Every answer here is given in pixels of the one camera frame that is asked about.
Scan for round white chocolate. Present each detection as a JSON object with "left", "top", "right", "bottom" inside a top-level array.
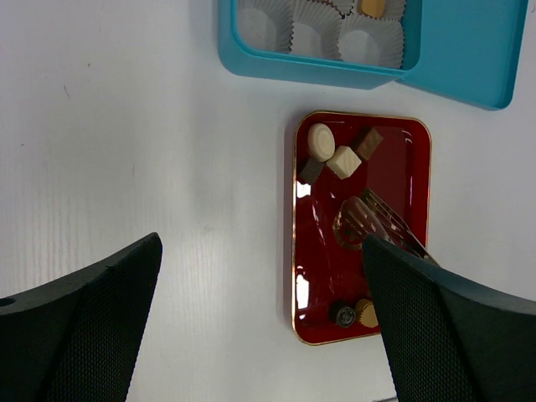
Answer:
[{"left": 307, "top": 123, "right": 335, "bottom": 162}]

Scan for teal tin lid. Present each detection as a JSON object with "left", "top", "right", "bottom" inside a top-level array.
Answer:
[{"left": 401, "top": 1, "right": 528, "bottom": 111}]

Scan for red lacquer tray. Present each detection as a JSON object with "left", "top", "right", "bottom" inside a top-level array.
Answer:
[{"left": 289, "top": 111, "right": 431, "bottom": 346}]

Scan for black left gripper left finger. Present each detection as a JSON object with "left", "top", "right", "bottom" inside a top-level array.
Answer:
[{"left": 1, "top": 233, "right": 162, "bottom": 401}]

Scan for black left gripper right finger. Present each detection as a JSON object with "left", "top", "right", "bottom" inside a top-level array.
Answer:
[{"left": 363, "top": 235, "right": 535, "bottom": 401}]

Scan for teal tin box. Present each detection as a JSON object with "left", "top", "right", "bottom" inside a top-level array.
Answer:
[{"left": 218, "top": 1, "right": 423, "bottom": 90}]

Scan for brown square chocolate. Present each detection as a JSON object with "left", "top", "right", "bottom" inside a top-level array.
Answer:
[{"left": 351, "top": 127, "right": 384, "bottom": 162}]

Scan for dark chocolate piece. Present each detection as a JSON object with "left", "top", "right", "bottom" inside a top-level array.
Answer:
[{"left": 298, "top": 157, "right": 324, "bottom": 185}]

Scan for tan chocolate cup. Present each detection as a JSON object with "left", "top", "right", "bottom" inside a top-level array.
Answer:
[{"left": 359, "top": 0, "right": 386, "bottom": 18}]

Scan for stainless steel tongs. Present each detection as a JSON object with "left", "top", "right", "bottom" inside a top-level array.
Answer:
[{"left": 332, "top": 188, "right": 438, "bottom": 265}]

